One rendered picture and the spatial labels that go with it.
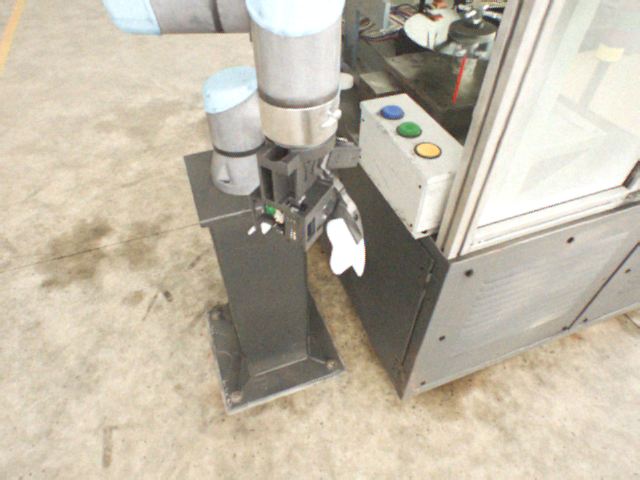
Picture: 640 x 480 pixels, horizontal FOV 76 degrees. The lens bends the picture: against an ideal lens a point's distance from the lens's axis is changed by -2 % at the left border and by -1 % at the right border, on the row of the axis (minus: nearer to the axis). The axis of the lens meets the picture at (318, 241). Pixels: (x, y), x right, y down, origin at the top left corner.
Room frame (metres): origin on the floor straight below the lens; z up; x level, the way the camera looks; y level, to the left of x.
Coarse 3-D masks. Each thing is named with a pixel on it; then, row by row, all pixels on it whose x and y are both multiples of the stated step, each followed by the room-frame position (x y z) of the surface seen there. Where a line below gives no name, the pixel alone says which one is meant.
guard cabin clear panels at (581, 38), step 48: (576, 0) 0.55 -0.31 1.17; (624, 0) 0.58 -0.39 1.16; (576, 48) 0.57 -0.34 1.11; (624, 48) 0.60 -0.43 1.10; (528, 96) 0.55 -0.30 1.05; (576, 96) 0.58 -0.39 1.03; (624, 96) 0.62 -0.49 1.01; (528, 144) 0.56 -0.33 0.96; (576, 144) 0.60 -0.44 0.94; (624, 144) 0.65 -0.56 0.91; (528, 192) 0.58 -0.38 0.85; (576, 192) 0.63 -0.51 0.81
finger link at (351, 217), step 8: (344, 192) 0.36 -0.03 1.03; (344, 200) 0.36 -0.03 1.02; (336, 208) 0.36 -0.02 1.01; (344, 208) 0.35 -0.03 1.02; (352, 208) 0.35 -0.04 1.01; (336, 216) 0.36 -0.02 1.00; (344, 216) 0.35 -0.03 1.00; (352, 216) 0.35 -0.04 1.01; (352, 224) 0.35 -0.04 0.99; (360, 224) 0.35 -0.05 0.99; (352, 232) 0.35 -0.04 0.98; (360, 232) 0.35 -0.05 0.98; (360, 240) 0.35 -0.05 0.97
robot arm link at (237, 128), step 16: (208, 80) 0.77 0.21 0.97; (224, 80) 0.76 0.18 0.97; (240, 80) 0.75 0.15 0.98; (256, 80) 0.75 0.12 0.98; (208, 96) 0.73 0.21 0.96; (224, 96) 0.71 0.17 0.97; (240, 96) 0.71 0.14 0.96; (256, 96) 0.73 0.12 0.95; (208, 112) 0.73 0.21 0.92; (224, 112) 0.71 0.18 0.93; (240, 112) 0.71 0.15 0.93; (256, 112) 0.71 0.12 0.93; (224, 128) 0.71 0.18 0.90; (240, 128) 0.71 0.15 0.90; (256, 128) 0.71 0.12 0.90; (224, 144) 0.71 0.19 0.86; (240, 144) 0.71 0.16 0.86; (256, 144) 0.73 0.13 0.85
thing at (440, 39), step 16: (416, 16) 1.18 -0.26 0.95; (432, 16) 1.18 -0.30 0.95; (448, 16) 1.18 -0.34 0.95; (464, 16) 1.18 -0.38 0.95; (496, 16) 1.18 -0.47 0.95; (416, 32) 1.06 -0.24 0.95; (432, 32) 1.07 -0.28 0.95; (448, 32) 1.07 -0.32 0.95; (496, 32) 1.07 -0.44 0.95; (432, 48) 0.97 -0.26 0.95; (448, 48) 0.97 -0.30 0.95; (464, 48) 0.97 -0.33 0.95; (480, 48) 0.97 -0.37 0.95
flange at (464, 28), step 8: (456, 24) 1.09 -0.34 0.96; (464, 24) 1.07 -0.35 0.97; (472, 24) 1.06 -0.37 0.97; (480, 24) 1.06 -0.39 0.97; (488, 24) 1.09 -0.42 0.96; (456, 32) 1.05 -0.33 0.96; (464, 32) 1.04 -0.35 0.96; (472, 32) 1.04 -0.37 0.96; (480, 32) 1.04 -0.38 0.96; (488, 32) 1.04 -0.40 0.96
